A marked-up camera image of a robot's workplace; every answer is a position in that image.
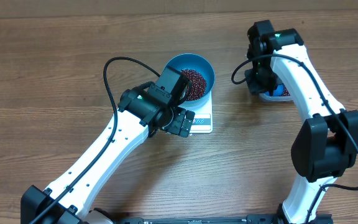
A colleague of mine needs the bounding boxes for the blue plastic measuring scoop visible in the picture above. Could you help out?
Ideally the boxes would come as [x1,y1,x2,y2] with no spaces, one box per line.
[273,85,285,96]

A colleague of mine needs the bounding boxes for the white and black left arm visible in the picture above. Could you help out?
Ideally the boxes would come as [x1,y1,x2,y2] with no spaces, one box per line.
[21,86,195,223]

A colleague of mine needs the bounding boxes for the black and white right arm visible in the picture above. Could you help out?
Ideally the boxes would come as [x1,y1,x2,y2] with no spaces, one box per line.
[244,20,358,223]

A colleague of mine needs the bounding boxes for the white digital kitchen scale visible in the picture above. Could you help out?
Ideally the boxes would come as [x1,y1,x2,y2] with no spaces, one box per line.
[180,92,213,134]

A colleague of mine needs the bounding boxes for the red beans in bowl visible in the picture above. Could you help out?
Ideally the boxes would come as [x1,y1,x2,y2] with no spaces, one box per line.
[181,69,207,101]

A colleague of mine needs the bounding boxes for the teal bowl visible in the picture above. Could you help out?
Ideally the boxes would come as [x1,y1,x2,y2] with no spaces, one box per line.
[166,54,215,106]

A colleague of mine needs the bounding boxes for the clear plastic container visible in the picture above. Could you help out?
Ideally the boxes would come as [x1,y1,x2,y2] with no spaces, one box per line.
[259,91,292,103]

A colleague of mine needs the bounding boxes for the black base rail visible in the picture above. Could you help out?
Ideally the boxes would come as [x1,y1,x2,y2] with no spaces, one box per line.
[88,208,334,224]

